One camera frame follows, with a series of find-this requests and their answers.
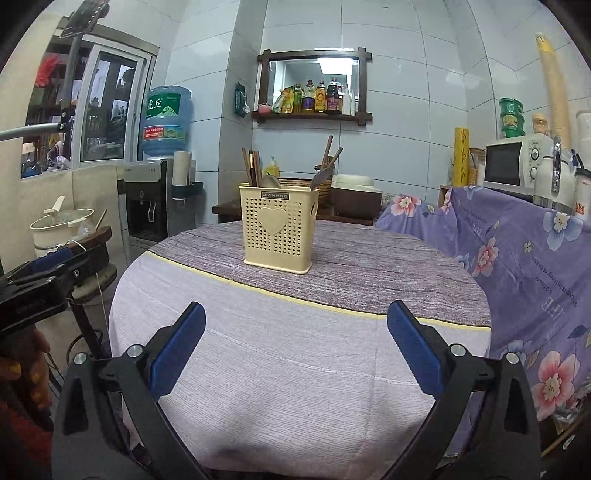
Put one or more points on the green tissue pack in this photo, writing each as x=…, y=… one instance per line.
x=241, y=99

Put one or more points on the blue water jug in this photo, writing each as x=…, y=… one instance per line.
x=166, y=115

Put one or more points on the brown wooden chopstick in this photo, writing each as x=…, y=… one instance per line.
x=257, y=166

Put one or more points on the dark wooden counter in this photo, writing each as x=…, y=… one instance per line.
x=346, y=220

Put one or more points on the teal cup holder tray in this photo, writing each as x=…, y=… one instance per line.
x=187, y=189

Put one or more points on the small glass jar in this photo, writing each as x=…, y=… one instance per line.
x=540, y=125

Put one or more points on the small pink pot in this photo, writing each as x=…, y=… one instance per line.
x=264, y=109

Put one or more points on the white lidded cooker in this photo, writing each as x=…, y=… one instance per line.
x=355, y=194

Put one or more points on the clear glass bottle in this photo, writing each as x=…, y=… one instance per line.
x=349, y=104

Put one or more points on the white pot with lid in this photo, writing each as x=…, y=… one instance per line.
x=62, y=230

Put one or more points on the green label sauce bottle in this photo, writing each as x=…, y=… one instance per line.
x=298, y=99

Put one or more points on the purple floral cloth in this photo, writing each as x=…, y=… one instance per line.
x=508, y=258

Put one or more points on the yellow soap bottle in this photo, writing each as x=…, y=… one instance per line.
x=272, y=167

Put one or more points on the metal stand pole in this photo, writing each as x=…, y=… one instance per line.
x=69, y=92

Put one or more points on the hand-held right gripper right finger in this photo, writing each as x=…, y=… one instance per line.
x=413, y=346

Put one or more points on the beige perforated utensil holder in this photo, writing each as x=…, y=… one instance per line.
x=277, y=249

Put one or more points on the dark soy sauce bottle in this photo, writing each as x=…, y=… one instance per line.
x=334, y=98

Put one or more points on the round metal spoon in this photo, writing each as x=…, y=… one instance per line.
x=271, y=181

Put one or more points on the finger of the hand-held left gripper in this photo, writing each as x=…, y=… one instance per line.
x=51, y=260

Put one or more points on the phone on stand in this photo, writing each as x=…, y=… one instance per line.
x=85, y=18

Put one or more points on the water dispenser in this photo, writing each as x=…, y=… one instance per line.
x=143, y=203

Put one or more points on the white printed tumbler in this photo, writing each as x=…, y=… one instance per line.
x=582, y=194

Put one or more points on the yellow green seasoning pouch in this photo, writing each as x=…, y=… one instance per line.
x=284, y=101

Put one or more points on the yellow patterned roll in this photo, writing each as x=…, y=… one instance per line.
x=461, y=157

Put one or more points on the white microwave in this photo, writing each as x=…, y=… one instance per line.
x=517, y=161

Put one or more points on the tall yellow cup stack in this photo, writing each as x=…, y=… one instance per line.
x=554, y=87

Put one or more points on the sliding glass window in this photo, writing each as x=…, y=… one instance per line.
x=106, y=106

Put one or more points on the purple striped tablecloth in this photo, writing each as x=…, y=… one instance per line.
x=277, y=369

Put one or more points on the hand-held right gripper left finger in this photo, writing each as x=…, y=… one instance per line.
x=178, y=350

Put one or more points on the white paper cup stack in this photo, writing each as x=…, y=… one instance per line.
x=182, y=166

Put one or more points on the black chopstick with gold band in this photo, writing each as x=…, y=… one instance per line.
x=251, y=167

